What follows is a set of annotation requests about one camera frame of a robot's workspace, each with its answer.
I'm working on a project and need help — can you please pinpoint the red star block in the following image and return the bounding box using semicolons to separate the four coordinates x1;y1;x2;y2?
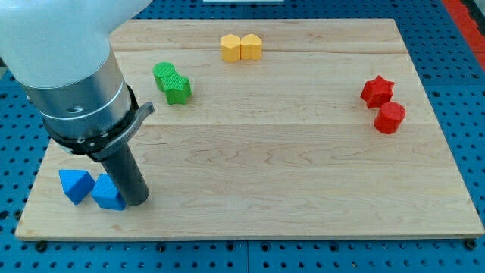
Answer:
360;75;395;108

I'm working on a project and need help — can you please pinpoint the yellow hexagon block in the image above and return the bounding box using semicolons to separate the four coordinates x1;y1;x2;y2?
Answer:
220;34;241;62

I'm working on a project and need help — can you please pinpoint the green star block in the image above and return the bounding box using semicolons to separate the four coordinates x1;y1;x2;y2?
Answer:
163;73;192;105

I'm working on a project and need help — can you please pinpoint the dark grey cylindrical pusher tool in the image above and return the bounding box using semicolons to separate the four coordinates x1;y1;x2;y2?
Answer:
101;144;149;206

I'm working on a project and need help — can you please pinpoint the blue triangle block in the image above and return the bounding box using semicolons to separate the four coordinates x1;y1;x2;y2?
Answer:
58;169;95;205

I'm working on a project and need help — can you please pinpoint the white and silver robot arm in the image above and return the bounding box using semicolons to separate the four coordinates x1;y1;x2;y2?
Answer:
1;0;154;162

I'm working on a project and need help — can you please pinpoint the blue cube block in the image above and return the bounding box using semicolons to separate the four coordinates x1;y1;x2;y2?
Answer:
91;174;126;211

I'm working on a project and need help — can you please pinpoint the red cylinder block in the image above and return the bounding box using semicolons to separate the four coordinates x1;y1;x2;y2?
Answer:
374;102;406;134

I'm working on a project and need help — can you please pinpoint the wooden board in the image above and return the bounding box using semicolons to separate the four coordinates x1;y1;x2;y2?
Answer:
16;19;484;241

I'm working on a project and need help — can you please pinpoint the green cylinder block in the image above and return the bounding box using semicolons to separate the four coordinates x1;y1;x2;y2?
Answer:
152;62;175;91

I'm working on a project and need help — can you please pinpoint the yellow heart block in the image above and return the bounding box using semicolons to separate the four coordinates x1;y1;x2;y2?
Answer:
240;34;262;60

